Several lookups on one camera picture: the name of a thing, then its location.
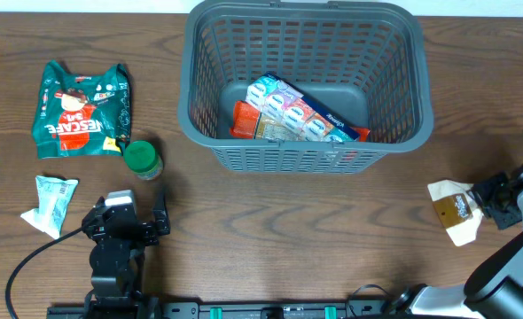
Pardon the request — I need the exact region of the brown white snack pouch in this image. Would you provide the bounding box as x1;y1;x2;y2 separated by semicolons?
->
427;180;484;246

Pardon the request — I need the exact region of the green Nescafe coffee bag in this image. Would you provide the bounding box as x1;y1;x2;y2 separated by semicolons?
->
31;61;131;159

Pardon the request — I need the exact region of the Kleenex tissue multipack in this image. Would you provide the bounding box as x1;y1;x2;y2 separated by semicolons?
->
230;74;370;143

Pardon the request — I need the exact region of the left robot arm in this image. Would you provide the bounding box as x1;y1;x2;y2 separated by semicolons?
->
82;190;170;318

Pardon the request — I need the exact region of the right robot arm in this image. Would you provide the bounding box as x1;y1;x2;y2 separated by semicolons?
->
391;164;523;318

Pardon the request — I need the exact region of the green-lid Knorr seasoning jar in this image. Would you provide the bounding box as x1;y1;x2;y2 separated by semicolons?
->
123;140;163;180

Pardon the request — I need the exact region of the pale green snack packet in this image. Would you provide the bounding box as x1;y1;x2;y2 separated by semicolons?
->
20;175;79;239

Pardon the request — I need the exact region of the orange cracker package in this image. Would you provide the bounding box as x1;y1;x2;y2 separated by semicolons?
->
230;100;354;142

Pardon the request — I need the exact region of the grey plastic basket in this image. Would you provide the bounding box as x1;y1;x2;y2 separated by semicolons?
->
178;1;433;174

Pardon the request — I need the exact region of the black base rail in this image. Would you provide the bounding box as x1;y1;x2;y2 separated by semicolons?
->
46;299;492;319

